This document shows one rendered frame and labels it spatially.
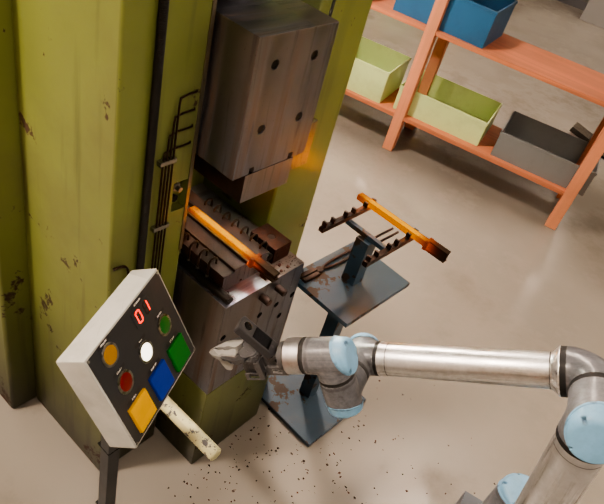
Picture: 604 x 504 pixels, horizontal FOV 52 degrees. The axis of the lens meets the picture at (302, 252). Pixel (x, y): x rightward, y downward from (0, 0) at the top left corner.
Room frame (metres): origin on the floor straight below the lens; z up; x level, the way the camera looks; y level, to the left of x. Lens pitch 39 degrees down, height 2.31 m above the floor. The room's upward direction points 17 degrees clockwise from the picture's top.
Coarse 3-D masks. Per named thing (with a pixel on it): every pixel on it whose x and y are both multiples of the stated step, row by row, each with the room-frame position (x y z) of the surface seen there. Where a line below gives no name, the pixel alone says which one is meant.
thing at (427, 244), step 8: (360, 200) 2.03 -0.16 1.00; (368, 200) 2.02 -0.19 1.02; (376, 208) 1.99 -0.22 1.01; (384, 208) 2.00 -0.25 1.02; (384, 216) 1.97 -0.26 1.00; (392, 216) 1.96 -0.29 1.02; (392, 224) 1.95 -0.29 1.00; (400, 224) 1.93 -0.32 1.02; (416, 232) 1.91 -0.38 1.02; (416, 240) 1.89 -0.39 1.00; (424, 240) 1.87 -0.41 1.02; (432, 240) 1.87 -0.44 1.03; (424, 248) 1.85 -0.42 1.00; (432, 248) 1.86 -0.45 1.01; (440, 248) 1.84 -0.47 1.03; (440, 256) 1.84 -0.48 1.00
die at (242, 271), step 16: (192, 192) 1.77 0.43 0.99; (208, 208) 1.71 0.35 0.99; (192, 224) 1.61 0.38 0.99; (224, 224) 1.65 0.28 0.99; (192, 240) 1.54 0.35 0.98; (208, 240) 1.55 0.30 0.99; (224, 240) 1.56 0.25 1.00; (240, 240) 1.59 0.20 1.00; (192, 256) 1.49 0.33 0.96; (208, 256) 1.49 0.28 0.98; (224, 256) 1.50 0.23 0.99; (240, 256) 1.51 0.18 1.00; (224, 272) 1.44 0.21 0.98; (240, 272) 1.48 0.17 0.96; (256, 272) 1.55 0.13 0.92; (224, 288) 1.42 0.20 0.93
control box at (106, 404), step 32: (128, 288) 1.06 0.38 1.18; (160, 288) 1.12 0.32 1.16; (96, 320) 0.95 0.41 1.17; (128, 320) 0.97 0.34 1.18; (160, 320) 1.06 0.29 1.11; (64, 352) 0.84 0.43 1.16; (96, 352) 0.84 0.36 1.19; (128, 352) 0.92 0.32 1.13; (160, 352) 1.01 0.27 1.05; (192, 352) 1.11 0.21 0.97; (96, 384) 0.80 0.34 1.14; (96, 416) 0.80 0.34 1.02; (128, 416) 0.82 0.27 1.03
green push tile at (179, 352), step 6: (180, 336) 1.09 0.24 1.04; (174, 342) 1.06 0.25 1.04; (180, 342) 1.08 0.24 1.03; (168, 348) 1.04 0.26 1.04; (174, 348) 1.05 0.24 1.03; (180, 348) 1.07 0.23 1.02; (186, 348) 1.09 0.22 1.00; (168, 354) 1.03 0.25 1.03; (174, 354) 1.04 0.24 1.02; (180, 354) 1.06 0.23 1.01; (186, 354) 1.08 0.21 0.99; (174, 360) 1.03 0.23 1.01; (180, 360) 1.05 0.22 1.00; (174, 366) 1.02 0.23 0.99; (180, 366) 1.04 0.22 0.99
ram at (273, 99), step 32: (224, 0) 1.53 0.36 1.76; (256, 0) 1.59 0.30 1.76; (288, 0) 1.67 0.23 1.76; (224, 32) 1.43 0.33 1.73; (256, 32) 1.39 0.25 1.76; (288, 32) 1.46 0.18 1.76; (320, 32) 1.56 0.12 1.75; (224, 64) 1.42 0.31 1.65; (256, 64) 1.38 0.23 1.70; (288, 64) 1.48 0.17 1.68; (320, 64) 1.60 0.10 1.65; (224, 96) 1.41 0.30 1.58; (256, 96) 1.40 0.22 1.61; (288, 96) 1.51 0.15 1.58; (224, 128) 1.40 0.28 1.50; (256, 128) 1.42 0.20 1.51; (288, 128) 1.53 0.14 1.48; (224, 160) 1.39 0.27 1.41; (256, 160) 1.44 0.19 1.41
